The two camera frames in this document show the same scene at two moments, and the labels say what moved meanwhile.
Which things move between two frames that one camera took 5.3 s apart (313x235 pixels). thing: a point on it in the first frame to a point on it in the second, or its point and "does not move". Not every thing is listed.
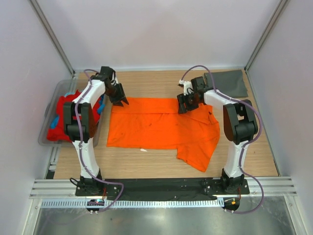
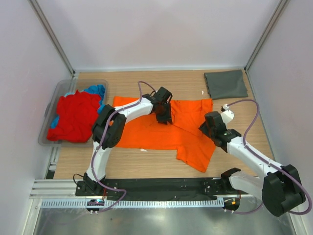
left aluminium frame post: [52, 36] does not move
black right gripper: [181, 99] to [203, 128]
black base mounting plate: [163, 190] does not move
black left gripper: [117, 101] to [167, 117]
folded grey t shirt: [229, 83] does not move
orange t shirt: [150, 123] does not move
